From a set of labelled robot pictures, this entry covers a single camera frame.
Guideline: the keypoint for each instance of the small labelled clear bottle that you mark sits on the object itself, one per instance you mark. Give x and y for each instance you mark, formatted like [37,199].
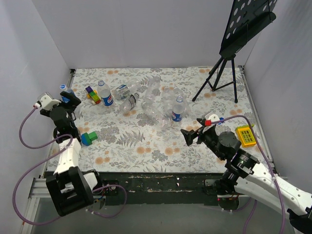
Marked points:
[126,89]

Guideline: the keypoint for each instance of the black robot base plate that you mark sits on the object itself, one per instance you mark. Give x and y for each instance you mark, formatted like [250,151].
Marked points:
[166,188]

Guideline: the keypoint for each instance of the blue green toy block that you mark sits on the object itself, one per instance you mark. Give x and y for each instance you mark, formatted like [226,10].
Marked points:
[88,138]

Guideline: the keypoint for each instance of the Pepsi plastic bottle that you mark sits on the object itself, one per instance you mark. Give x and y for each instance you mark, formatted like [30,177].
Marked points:
[104,92]
[178,109]

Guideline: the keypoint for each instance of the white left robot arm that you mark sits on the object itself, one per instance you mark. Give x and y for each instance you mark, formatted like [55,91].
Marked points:
[69,187]

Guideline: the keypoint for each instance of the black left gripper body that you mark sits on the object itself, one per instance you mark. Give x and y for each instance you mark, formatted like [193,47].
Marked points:
[69,99]

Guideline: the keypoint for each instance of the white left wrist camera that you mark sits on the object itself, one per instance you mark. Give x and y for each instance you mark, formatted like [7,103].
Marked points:
[46,102]

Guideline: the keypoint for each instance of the colourful toy block car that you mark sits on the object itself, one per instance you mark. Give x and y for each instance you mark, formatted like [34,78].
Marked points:
[92,95]

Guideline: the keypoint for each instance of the Pocari Sweat plastic bottle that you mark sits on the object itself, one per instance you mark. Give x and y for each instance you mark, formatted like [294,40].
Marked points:
[64,95]

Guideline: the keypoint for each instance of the clear bottle black label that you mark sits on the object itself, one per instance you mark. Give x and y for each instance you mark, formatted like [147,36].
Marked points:
[129,103]

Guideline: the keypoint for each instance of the yellow green toy blocks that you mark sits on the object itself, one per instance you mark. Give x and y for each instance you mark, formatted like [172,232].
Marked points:
[245,136]

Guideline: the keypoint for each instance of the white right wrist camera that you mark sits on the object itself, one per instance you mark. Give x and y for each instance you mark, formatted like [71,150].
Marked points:
[211,117]

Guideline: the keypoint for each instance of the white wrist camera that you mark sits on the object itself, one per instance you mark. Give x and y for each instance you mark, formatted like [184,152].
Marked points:
[211,117]
[46,102]

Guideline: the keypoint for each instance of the tall clear plastic bottle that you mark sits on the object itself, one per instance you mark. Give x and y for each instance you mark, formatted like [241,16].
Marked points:
[152,90]

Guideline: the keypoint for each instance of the black music stand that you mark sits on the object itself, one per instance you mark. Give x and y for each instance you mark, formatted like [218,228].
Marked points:
[247,19]

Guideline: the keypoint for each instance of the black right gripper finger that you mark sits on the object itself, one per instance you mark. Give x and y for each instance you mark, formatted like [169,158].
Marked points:
[189,136]
[201,121]

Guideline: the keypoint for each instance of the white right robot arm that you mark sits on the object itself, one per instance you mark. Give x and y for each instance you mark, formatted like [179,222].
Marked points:
[245,174]

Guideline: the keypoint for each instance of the Pocari Sweat cap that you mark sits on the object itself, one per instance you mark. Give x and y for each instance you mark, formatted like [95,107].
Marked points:
[63,87]

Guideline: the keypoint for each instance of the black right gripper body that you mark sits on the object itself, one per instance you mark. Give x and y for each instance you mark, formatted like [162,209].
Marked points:
[200,134]

